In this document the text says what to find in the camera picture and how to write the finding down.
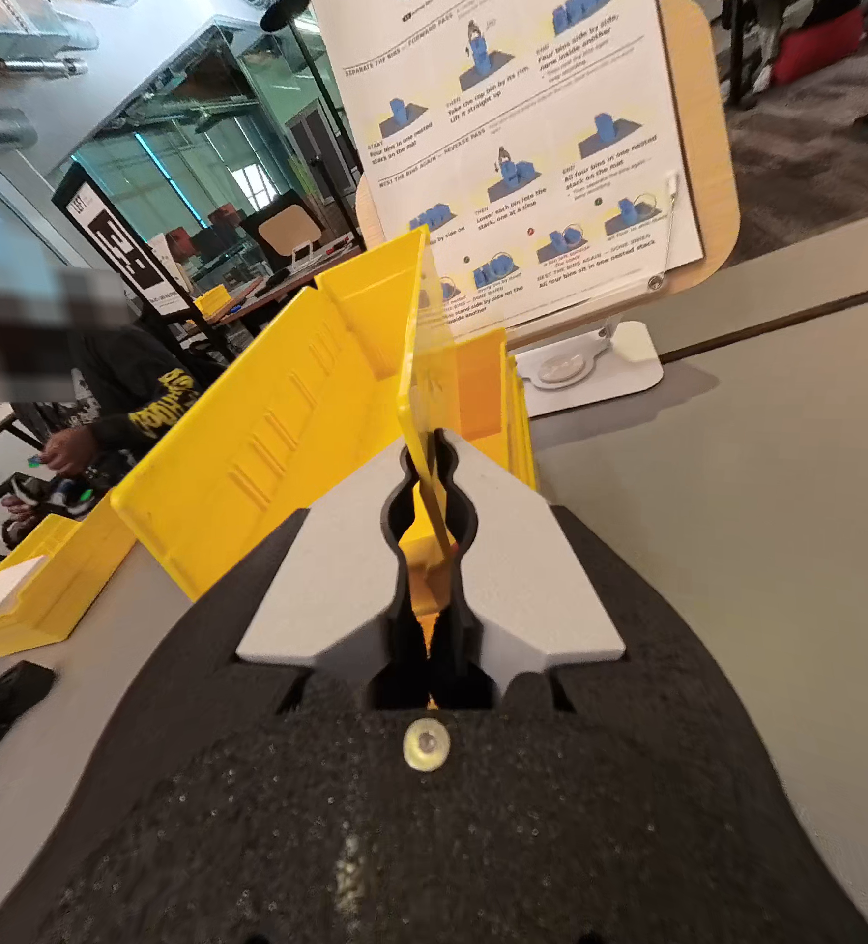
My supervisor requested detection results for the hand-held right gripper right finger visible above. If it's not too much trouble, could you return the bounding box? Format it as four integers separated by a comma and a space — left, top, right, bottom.
427, 430, 627, 694

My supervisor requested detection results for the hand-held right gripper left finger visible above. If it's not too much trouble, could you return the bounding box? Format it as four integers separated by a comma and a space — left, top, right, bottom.
236, 430, 435, 690

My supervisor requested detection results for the grey desk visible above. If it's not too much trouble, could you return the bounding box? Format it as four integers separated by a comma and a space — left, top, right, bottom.
530, 203, 868, 356
0, 280, 868, 944

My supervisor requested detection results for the black white marker sign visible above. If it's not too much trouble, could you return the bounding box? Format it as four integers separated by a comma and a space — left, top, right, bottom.
52, 162, 193, 320

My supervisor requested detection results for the printed instruction sheet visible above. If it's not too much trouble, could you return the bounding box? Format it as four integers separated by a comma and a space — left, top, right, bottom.
312, 0, 705, 327

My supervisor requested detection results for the instruction sheet on wooden stand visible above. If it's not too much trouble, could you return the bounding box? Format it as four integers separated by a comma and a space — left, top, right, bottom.
355, 0, 742, 418

